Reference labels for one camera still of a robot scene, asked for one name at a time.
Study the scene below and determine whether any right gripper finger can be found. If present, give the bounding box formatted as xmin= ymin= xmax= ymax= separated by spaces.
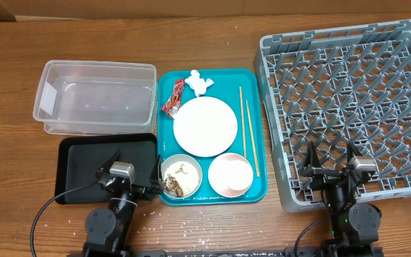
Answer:
xmin=303 ymin=141 xmax=322 ymax=171
xmin=347 ymin=142 xmax=362 ymax=168

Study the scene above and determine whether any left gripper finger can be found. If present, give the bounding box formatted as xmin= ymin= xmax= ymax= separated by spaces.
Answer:
xmin=149 ymin=154 xmax=162 ymax=188
xmin=98 ymin=149 xmax=121 ymax=172

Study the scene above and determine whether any grey bowl with rice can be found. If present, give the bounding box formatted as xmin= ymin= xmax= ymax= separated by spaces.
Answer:
xmin=161 ymin=154 xmax=203 ymax=200

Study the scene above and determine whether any wooden chopstick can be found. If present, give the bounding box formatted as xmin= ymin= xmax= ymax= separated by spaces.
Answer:
xmin=245 ymin=99 xmax=260 ymax=178
xmin=239 ymin=86 xmax=247 ymax=158

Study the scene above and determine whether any large white plate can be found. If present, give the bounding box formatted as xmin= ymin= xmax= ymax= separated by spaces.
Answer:
xmin=173 ymin=96 xmax=238 ymax=157

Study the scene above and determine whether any red sauce packet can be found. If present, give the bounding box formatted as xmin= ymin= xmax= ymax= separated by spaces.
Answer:
xmin=161 ymin=79 xmax=186 ymax=119

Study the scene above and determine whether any white napkin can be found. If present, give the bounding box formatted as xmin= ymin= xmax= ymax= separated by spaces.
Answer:
xmin=185 ymin=70 xmax=214 ymax=97

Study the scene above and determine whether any white cup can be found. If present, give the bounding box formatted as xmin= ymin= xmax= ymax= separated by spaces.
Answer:
xmin=225 ymin=160 xmax=253 ymax=191

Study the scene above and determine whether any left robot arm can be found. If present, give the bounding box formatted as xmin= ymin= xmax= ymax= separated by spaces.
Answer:
xmin=81 ymin=150 xmax=163 ymax=256

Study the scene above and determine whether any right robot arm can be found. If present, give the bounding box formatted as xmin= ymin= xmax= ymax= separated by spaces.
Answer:
xmin=294 ymin=141 xmax=384 ymax=257

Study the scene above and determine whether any grey dishwasher rack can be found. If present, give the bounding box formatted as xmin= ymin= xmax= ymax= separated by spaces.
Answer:
xmin=254 ymin=19 xmax=411 ymax=213

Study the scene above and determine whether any black plastic tray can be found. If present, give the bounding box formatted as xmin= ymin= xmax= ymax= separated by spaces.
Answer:
xmin=55 ymin=133 xmax=158 ymax=205

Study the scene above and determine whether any clear plastic bin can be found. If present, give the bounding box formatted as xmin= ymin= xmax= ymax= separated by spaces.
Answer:
xmin=32 ymin=60 xmax=157 ymax=136

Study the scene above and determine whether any teal serving tray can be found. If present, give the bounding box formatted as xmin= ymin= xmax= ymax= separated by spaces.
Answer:
xmin=161 ymin=68 xmax=268 ymax=206

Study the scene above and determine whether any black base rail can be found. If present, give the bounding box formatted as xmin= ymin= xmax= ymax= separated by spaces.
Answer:
xmin=67 ymin=247 xmax=384 ymax=257

